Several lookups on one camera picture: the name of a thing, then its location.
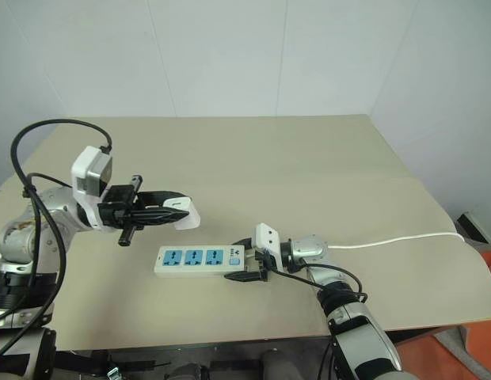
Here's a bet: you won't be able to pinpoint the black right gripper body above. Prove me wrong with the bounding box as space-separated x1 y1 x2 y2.
245 247 276 282

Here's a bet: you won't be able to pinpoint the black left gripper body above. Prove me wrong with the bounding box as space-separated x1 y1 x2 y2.
97 175 147 248

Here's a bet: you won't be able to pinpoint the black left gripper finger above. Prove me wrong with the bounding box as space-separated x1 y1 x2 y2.
128 207 191 228
138 190 190 208

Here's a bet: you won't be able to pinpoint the white charger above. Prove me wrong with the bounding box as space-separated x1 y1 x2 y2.
161 196 201 232

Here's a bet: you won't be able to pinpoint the white power strip blue sockets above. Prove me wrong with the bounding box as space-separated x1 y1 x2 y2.
153 245 249 279

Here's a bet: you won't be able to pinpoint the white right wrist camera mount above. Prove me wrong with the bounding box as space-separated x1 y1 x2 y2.
250 222 283 274

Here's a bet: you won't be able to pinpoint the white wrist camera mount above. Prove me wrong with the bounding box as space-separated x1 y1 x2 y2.
250 222 283 274
70 145 116 234

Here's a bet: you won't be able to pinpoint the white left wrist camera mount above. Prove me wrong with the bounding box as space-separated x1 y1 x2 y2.
70 145 116 234

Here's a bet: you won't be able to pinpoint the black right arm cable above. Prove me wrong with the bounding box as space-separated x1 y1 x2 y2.
268 262 369 306

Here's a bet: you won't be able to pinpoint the white power strip cord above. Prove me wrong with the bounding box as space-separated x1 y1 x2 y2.
325 231 466 251

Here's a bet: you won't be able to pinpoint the black strap with silver buckle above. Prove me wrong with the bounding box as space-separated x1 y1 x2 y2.
55 348 177 380

